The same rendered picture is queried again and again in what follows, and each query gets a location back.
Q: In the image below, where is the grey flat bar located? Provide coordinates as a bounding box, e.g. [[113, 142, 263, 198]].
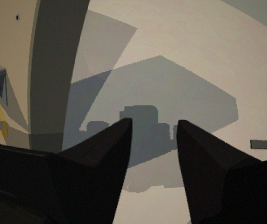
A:
[[250, 140, 267, 149]]

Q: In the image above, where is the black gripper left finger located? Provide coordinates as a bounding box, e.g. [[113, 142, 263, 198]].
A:
[[0, 119, 133, 224]]

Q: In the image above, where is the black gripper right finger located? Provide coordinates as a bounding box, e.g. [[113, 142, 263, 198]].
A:
[[176, 119, 267, 224]]

